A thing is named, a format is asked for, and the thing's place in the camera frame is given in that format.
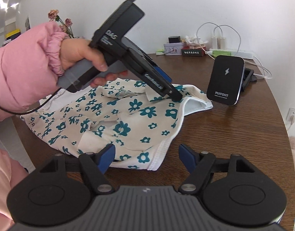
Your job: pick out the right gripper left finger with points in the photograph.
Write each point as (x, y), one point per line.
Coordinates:
(93, 167)

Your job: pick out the pink jacket left sleeve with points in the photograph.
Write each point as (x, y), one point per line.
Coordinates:
(29, 67)

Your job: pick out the dried pink flowers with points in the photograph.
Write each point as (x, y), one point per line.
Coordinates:
(65, 25)

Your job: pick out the right white charger adapter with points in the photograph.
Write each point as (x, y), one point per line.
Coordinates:
(222, 43)

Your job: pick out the person's left hand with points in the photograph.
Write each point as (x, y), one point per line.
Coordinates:
(72, 51)

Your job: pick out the black wireless charger stand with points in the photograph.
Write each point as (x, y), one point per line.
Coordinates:
(228, 79)

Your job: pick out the green white small box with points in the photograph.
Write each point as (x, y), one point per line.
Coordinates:
(160, 52)

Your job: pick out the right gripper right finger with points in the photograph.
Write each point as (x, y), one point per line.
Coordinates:
(200, 167)

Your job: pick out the green spray bottle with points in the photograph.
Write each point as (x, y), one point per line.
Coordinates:
(218, 52)

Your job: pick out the small black box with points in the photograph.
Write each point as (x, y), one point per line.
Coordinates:
(174, 39)

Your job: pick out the cream teal floral garment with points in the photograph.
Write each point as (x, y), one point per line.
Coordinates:
(129, 114)

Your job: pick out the crumpled white tissue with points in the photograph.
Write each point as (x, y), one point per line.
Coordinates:
(194, 42)

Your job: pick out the white wall socket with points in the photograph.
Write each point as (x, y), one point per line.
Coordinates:
(290, 118)

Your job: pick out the left white charger adapter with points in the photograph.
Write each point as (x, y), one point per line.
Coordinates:
(214, 42)

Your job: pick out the white charger adapter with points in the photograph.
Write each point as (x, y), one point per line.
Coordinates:
(214, 42)
(222, 43)

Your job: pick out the white power strip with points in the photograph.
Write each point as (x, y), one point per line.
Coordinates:
(242, 54)

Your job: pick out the black red box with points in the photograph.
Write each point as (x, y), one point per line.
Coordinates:
(192, 52)

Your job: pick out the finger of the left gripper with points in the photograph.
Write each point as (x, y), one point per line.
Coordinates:
(161, 73)
(163, 89)

